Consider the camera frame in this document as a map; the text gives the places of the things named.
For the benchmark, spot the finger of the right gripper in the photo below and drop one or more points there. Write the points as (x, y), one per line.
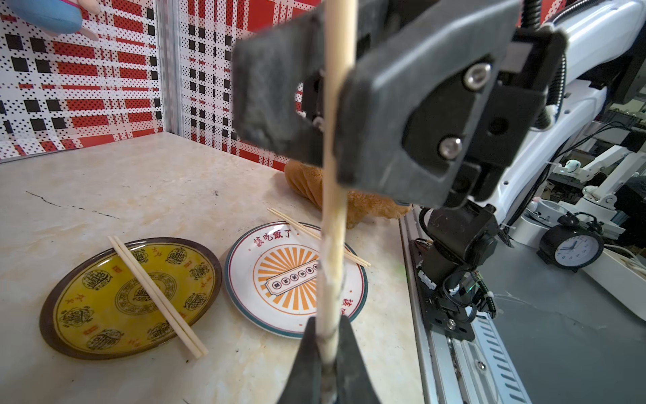
(269, 66)

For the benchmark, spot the doll with striped blue shirt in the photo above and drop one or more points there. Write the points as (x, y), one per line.
(56, 17)

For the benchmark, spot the yellow patterned plate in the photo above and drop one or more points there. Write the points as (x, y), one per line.
(99, 311)

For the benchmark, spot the bare wooden chopstick pair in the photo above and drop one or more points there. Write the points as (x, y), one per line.
(301, 227)

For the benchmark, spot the brown teddy bear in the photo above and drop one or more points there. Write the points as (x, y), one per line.
(307, 181)

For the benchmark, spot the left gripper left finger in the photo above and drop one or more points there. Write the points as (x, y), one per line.
(304, 383)

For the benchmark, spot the black alarm clock outside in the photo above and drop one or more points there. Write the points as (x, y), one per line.
(574, 243)

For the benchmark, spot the white plate orange sunburst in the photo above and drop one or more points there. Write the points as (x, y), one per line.
(270, 276)

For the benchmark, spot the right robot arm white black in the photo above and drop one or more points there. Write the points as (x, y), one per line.
(605, 44)

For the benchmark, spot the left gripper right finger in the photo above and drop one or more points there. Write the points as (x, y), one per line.
(353, 385)

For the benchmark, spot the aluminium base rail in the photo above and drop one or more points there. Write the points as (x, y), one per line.
(453, 371)

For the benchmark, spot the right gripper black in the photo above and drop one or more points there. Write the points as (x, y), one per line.
(422, 117)

